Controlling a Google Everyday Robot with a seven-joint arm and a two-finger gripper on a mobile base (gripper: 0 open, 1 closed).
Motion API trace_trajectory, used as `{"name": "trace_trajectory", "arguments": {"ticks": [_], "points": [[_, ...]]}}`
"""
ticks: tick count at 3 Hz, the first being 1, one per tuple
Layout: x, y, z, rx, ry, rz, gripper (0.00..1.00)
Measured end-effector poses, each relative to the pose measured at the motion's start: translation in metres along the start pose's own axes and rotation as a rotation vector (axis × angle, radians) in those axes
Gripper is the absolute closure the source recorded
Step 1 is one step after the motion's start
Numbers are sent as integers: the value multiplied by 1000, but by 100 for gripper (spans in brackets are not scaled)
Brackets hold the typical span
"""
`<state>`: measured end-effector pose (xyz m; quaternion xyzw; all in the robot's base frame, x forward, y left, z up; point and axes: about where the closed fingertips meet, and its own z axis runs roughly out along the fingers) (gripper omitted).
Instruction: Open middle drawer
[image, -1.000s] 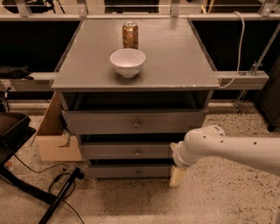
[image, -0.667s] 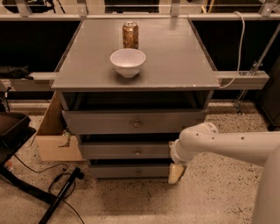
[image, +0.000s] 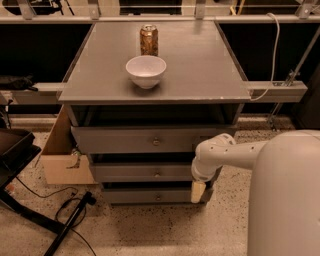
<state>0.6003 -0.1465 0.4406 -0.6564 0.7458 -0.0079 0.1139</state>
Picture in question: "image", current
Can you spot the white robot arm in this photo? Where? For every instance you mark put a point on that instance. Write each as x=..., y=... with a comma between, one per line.
x=284, y=197

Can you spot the black bag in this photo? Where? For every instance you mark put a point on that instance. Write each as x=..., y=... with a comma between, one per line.
x=8, y=82

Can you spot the metal frame rail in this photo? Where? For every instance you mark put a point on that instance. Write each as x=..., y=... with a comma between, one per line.
x=262, y=91

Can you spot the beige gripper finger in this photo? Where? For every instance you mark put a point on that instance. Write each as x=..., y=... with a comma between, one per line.
x=197, y=190

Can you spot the grey drawer cabinet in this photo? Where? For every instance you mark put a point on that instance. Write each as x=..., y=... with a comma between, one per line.
x=201, y=87

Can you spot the grey top drawer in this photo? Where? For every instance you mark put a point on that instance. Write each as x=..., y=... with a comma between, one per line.
x=144, y=139

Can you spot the gold soda can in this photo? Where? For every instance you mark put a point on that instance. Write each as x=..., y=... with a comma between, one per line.
x=149, y=40

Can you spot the metal diagonal brace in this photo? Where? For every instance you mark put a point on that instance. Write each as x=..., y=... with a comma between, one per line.
x=288, y=82

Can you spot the white ceramic bowl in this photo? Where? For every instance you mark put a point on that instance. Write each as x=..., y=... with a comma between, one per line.
x=146, y=71

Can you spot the grey drawer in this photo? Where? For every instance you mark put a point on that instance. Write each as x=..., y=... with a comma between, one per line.
x=144, y=139
x=103, y=172
x=135, y=196

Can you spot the cardboard box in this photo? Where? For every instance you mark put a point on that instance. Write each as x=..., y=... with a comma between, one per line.
x=62, y=161

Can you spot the black tray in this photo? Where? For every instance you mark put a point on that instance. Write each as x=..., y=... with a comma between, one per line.
x=16, y=152

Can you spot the grey bottom drawer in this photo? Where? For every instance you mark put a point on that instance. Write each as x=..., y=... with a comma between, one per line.
x=135, y=196

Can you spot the black floor stand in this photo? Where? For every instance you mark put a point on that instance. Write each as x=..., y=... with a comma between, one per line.
x=60, y=229

